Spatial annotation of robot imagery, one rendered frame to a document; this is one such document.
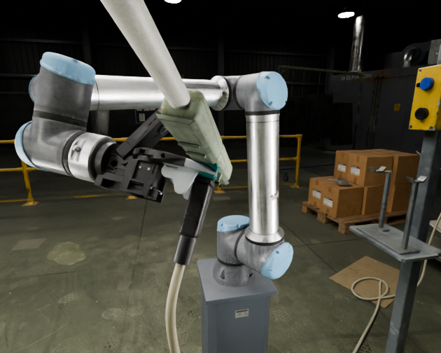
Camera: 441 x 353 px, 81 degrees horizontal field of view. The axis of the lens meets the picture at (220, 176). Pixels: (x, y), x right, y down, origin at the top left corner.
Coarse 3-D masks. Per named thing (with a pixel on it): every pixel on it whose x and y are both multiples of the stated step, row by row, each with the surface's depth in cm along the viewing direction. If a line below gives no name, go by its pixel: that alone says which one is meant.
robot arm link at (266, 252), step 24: (264, 72) 81; (240, 96) 86; (264, 96) 79; (264, 120) 83; (264, 144) 85; (264, 168) 88; (264, 192) 90; (264, 216) 93; (240, 240) 104; (264, 240) 94; (264, 264) 94; (288, 264) 100
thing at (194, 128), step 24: (120, 0) 16; (120, 24) 17; (144, 24) 18; (144, 48) 19; (168, 72) 23; (168, 96) 26; (192, 96) 29; (168, 120) 28; (192, 120) 28; (192, 144) 34; (216, 144) 39; (192, 192) 44; (192, 216) 43; (192, 240) 43
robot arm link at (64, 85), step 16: (48, 64) 46; (64, 64) 46; (80, 64) 48; (48, 80) 46; (64, 80) 46; (80, 80) 48; (48, 96) 46; (64, 96) 47; (80, 96) 49; (48, 112) 46; (64, 112) 47; (80, 112) 49
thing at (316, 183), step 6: (312, 180) 354; (318, 180) 346; (324, 180) 346; (312, 186) 355; (318, 186) 343; (312, 192) 356; (318, 192) 344; (312, 198) 357; (318, 198) 345; (312, 204) 358; (318, 204) 346
